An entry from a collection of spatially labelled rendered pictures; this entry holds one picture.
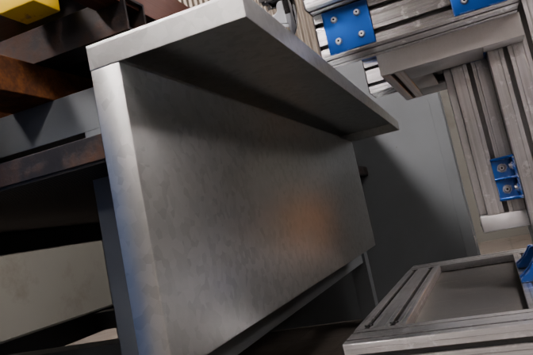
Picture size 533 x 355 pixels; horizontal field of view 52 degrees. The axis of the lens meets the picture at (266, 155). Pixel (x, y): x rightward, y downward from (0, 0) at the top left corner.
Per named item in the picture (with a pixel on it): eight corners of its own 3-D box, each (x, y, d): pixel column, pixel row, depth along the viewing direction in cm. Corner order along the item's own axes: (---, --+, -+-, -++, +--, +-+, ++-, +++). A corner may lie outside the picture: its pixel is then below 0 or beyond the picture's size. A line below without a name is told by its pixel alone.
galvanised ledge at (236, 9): (90, 70, 63) (86, 46, 64) (340, 144, 185) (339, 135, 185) (246, 16, 57) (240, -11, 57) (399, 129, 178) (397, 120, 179)
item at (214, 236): (142, 380, 59) (90, 70, 63) (363, 247, 181) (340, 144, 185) (174, 376, 58) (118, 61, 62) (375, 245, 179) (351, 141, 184)
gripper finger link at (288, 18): (277, 40, 146) (270, 7, 147) (297, 32, 144) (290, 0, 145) (273, 36, 143) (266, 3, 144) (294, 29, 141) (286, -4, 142)
